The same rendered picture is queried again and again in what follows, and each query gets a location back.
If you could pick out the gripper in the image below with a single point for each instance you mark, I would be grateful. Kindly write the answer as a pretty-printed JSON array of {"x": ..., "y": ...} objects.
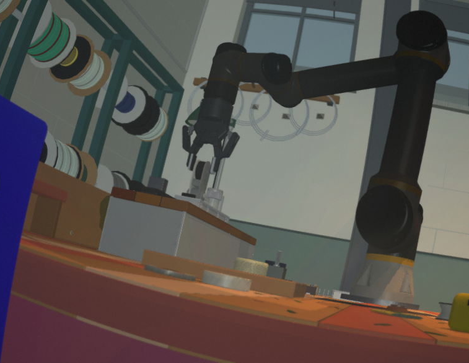
[{"x": 214, "y": 121}]

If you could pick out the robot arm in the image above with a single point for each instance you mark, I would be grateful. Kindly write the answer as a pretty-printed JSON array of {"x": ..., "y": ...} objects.
[{"x": 400, "y": 125}]

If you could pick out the thin steel drift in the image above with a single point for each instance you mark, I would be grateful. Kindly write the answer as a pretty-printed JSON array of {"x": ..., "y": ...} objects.
[{"x": 218, "y": 176}]

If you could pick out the white lead block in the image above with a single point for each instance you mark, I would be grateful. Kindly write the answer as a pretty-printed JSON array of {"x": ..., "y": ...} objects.
[{"x": 201, "y": 178}]

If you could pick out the clear drift rack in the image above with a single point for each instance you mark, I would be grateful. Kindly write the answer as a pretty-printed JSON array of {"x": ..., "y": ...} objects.
[{"x": 214, "y": 198}]

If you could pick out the green spool rack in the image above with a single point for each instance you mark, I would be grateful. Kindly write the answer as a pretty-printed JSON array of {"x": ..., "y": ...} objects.
[{"x": 120, "y": 56}]

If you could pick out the grey block with pin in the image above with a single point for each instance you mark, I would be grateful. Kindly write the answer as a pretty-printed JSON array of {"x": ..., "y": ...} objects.
[{"x": 276, "y": 269}]

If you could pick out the green hanging cloth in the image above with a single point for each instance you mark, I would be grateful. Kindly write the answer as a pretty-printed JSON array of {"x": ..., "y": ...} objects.
[{"x": 190, "y": 118}]

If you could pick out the dark grey small box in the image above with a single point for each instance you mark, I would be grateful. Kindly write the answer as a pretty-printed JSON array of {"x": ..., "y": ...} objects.
[{"x": 157, "y": 183}]

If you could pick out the grey box with wooden top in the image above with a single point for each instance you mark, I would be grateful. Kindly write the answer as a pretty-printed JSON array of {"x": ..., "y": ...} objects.
[{"x": 158, "y": 231}]

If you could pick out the beige tape roll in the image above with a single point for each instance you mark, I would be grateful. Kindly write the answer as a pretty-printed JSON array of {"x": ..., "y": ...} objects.
[{"x": 251, "y": 265}]

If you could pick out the flat grey disc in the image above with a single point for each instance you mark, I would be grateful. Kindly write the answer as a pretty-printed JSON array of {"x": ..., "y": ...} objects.
[{"x": 170, "y": 272}]

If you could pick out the thick grey disc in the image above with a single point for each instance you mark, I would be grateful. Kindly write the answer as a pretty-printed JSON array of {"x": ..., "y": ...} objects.
[{"x": 226, "y": 280}]

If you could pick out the brown wooden crate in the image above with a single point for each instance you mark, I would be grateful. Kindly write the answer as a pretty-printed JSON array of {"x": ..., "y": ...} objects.
[{"x": 75, "y": 212}]

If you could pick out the wooden board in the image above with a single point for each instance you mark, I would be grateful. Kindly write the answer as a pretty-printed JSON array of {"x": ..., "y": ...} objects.
[{"x": 272, "y": 284}]

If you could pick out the window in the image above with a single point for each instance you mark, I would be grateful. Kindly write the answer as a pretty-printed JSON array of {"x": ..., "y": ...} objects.
[
  {"x": 317, "y": 34},
  {"x": 461, "y": 56}
]

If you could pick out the blue box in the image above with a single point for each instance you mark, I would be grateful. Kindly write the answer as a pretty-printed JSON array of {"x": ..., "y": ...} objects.
[{"x": 14, "y": 227}]

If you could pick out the small white reel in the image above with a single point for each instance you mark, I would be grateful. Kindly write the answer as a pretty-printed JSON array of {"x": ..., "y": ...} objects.
[{"x": 445, "y": 309}]

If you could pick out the yellow device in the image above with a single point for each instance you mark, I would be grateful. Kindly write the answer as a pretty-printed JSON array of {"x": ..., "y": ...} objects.
[{"x": 464, "y": 313}]

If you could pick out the wooden peg rail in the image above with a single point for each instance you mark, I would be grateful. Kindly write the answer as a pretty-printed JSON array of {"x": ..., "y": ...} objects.
[{"x": 328, "y": 99}]

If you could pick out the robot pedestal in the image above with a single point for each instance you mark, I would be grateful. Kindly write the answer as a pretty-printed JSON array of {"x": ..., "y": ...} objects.
[{"x": 385, "y": 280}]

